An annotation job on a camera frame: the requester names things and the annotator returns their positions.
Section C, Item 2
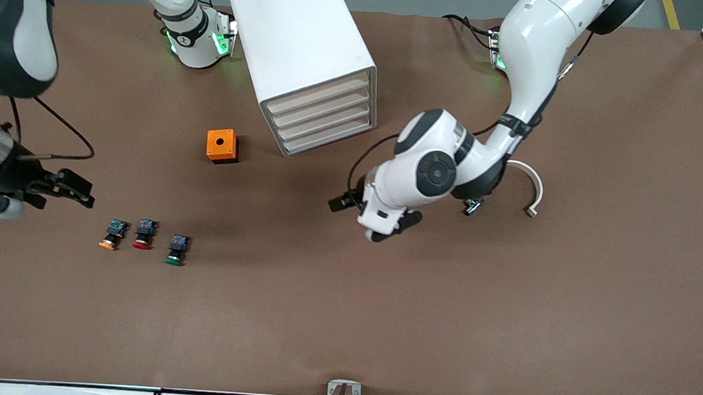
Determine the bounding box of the white drawer cabinet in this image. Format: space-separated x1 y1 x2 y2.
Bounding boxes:
220 0 384 163

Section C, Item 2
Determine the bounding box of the grey metal bracket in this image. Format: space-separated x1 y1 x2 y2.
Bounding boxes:
327 379 363 395

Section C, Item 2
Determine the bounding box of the orange button enclosure box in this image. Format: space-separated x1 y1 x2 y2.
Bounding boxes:
205 127 240 165

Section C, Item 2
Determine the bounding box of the green mushroom push button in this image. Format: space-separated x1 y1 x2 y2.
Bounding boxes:
164 233 191 268

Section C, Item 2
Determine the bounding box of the white plastic drawer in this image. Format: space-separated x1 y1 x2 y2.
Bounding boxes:
278 109 374 160
274 97 373 146
269 85 372 133
265 72 372 121

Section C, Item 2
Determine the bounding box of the white half-ring pipe clamp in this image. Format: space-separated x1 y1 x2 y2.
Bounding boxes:
503 160 545 219

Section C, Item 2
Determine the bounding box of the yellow mushroom push button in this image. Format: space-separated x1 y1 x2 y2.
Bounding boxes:
98 218 129 252

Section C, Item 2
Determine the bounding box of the red mushroom push button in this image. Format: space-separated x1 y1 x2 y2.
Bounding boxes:
132 218 160 251

